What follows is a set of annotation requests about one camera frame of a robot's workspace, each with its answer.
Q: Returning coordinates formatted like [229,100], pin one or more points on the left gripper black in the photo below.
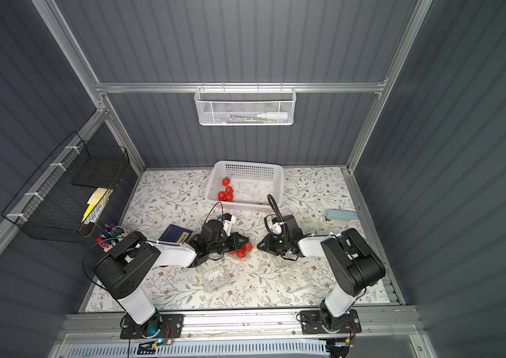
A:
[230,241]

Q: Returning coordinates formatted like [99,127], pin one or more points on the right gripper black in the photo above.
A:
[271,244]

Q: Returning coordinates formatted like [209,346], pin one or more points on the clear clamshell container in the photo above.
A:
[214,277]
[292,279]
[240,249]

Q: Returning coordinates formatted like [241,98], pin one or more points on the white plastic perforated basket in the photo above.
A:
[252,183]

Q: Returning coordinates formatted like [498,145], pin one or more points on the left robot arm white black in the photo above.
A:
[123,269]

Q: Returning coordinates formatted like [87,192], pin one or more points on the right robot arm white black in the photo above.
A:
[354,265]

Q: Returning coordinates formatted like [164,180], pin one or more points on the dark blue booklet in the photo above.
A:
[175,235]

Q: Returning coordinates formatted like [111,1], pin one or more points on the light blue sponge block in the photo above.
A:
[335,215]

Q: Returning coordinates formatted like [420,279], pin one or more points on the pink cup with markers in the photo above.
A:
[110,235]

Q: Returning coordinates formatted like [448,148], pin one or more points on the white marker in basket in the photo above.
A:
[273,116]

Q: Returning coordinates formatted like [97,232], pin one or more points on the yellow sticky notes pad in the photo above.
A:
[96,204]

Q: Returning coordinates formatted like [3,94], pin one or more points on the black notebook in basket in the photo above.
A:
[100,172]

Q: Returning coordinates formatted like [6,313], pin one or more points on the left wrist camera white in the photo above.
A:
[228,221]

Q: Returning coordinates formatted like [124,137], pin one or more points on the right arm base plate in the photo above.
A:
[314,322]

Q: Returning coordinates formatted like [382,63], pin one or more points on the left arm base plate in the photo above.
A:
[158,327]

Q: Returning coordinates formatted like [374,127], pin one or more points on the white wire mesh wall basket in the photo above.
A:
[223,107]

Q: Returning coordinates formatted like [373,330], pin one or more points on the black wire wall basket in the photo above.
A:
[50,208]

